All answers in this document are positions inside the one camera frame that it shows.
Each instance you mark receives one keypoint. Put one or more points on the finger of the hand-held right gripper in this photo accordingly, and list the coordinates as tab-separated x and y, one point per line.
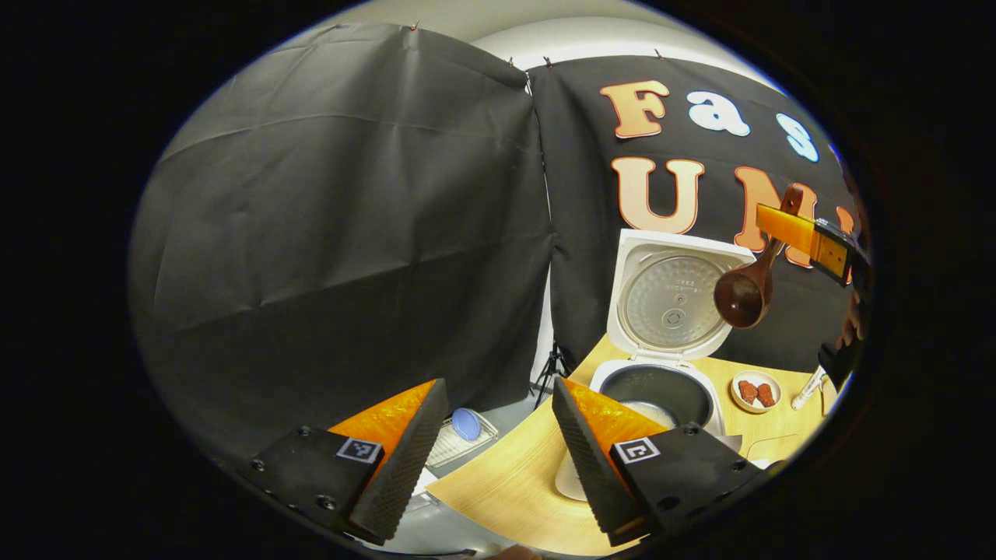
786	225

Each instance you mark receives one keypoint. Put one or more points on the black tripod stand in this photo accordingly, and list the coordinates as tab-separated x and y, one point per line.
551	373

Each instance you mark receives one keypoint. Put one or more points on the white round plate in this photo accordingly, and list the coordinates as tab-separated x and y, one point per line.
770	377

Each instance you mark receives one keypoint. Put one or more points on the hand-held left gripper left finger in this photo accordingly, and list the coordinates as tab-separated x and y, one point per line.
405	467

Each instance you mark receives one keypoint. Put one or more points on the white drink bottle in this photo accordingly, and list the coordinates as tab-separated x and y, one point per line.
808	389

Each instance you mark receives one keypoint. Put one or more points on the brown meat piece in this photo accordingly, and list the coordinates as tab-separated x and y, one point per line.
766	395
748	392

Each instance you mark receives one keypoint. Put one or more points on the black backdrop cloth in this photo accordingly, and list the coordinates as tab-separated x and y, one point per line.
350	233

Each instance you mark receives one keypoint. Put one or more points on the white rice cooker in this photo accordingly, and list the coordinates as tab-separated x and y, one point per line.
669	303

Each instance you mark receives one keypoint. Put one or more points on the blue oval object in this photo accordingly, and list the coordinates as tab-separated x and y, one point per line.
466	425

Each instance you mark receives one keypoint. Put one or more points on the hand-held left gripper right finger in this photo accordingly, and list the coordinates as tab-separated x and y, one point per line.
591	474

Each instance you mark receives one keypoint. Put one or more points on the dark wooden spoon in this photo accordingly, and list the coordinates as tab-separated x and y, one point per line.
743	295

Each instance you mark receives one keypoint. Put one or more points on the white rice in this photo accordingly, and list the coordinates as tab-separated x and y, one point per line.
650	414

